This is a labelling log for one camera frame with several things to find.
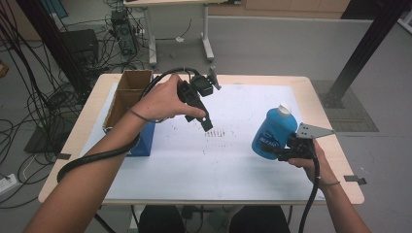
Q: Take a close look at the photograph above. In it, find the white power strip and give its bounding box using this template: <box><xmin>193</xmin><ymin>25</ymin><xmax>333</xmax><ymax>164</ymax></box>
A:
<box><xmin>0</xmin><ymin>173</ymin><xmax>17</xmax><ymax>196</ymax></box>

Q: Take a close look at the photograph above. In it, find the blue bottle with white cap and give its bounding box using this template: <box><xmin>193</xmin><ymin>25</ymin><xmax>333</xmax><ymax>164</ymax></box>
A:
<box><xmin>251</xmin><ymin>102</ymin><xmax>298</xmax><ymax>161</ymax></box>

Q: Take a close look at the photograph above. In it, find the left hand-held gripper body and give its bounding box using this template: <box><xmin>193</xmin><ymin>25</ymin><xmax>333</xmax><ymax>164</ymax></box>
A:
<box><xmin>176</xmin><ymin>66</ymin><xmax>223</xmax><ymax>124</ymax></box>

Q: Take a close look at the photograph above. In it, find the person's right leg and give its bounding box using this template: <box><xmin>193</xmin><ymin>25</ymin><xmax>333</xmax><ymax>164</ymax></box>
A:
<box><xmin>228</xmin><ymin>205</ymin><xmax>292</xmax><ymax>233</ymax></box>

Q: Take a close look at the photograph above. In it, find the black floor base plate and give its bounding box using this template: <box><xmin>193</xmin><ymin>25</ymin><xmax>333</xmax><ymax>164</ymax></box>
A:
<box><xmin>23</xmin><ymin>125</ymin><xmax>67</xmax><ymax>155</ymax></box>

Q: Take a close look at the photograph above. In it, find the grey floor mat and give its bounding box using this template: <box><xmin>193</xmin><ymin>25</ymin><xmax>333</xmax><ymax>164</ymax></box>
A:
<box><xmin>311</xmin><ymin>80</ymin><xmax>380</xmax><ymax>133</ymax></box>

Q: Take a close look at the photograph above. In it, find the black metal stand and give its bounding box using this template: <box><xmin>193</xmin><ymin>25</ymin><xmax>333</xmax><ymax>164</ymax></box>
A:
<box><xmin>320</xmin><ymin>0</ymin><xmax>412</xmax><ymax>110</ymax></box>

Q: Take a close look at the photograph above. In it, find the black corrugated left gripper cable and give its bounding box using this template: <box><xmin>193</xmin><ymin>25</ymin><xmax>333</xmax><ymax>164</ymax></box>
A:
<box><xmin>55</xmin><ymin>66</ymin><xmax>203</xmax><ymax>184</ymax></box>

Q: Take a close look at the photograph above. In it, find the black corrugated right gripper cable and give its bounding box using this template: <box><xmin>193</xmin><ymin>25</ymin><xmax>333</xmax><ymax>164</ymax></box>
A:
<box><xmin>296</xmin><ymin>147</ymin><xmax>323</xmax><ymax>233</ymax></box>

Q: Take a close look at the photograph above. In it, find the person's left leg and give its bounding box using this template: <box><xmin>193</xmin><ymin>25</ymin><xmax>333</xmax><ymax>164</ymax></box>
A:
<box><xmin>138</xmin><ymin>205</ymin><xmax>187</xmax><ymax>233</ymax></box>

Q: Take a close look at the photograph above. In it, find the black equipment case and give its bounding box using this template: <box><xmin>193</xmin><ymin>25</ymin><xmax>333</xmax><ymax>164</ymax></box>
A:
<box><xmin>58</xmin><ymin>28</ymin><xmax>100</xmax><ymax>67</ymax></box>

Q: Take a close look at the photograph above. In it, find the bundle of black floor cables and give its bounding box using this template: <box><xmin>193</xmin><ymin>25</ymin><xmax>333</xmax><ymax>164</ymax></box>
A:
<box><xmin>0</xmin><ymin>0</ymin><xmax>154</xmax><ymax>210</ymax></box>

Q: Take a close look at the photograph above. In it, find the person's right hand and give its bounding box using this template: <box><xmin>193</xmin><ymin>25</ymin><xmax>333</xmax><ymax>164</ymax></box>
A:
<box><xmin>287</xmin><ymin>138</ymin><xmax>340</xmax><ymax>188</ymax></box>

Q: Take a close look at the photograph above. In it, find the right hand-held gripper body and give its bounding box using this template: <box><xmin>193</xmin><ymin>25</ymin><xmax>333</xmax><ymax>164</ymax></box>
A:
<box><xmin>276</xmin><ymin>121</ymin><xmax>336</xmax><ymax>162</ymax></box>

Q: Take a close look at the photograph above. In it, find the blue cardboard box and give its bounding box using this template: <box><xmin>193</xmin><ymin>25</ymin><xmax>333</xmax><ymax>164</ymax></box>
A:
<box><xmin>102</xmin><ymin>69</ymin><xmax>157</xmax><ymax>158</ymax></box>

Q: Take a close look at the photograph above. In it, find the dark metal post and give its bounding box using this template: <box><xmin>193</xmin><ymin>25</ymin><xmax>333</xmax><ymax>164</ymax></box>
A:
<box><xmin>15</xmin><ymin>0</ymin><xmax>93</xmax><ymax>96</ymax></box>

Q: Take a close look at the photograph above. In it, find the person's leg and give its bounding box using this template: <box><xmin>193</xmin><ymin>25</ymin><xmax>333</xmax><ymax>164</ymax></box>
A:
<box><xmin>228</xmin><ymin>205</ymin><xmax>292</xmax><ymax>233</ymax></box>
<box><xmin>138</xmin><ymin>205</ymin><xmax>187</xmax><ymax>233</ymax></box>

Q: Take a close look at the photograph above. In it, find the person's left hand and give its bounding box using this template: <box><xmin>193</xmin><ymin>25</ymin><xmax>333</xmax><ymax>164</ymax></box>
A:
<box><xmin>130</xmin><ymin>73</ymin><xmax>207</xmax><ymax>123</ymax></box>

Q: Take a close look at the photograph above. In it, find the black computer tower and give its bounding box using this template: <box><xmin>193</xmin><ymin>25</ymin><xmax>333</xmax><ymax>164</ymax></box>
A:
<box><xmin>110</xmin><ymin>9</ymin><xmax>140</xmax><ymax>56</ymax></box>

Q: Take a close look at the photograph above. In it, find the wooden cabinet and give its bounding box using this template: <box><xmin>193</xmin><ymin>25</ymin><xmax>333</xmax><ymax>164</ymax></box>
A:
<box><xmin>208</xmin><ymin>0</ymin><xmax>352</xmax><ymax>19</ymax></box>

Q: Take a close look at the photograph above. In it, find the white desk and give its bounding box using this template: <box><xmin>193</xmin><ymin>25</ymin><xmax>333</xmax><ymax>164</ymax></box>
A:
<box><xmin>122</xmin><ymin>0</ymin><xmax>242</xmax><ymax>67</ymax></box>

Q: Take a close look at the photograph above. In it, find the black left wrist band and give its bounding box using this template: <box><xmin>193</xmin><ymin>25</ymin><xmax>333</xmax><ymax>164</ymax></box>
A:
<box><xmin>128</xmin><ymin>107</ymin><xmax>164</xmax><ymax>124</ymax></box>

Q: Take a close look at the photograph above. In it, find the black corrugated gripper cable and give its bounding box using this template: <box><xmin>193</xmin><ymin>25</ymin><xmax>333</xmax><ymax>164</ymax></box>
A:
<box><xmin>55</xmin><ymin>66</ymin><xmax>203</xmax><ymax>184</ymax></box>
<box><xmin>296</xmin><ymin>147</ymin><xmax>323</xmax><ymax>233</ymax></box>

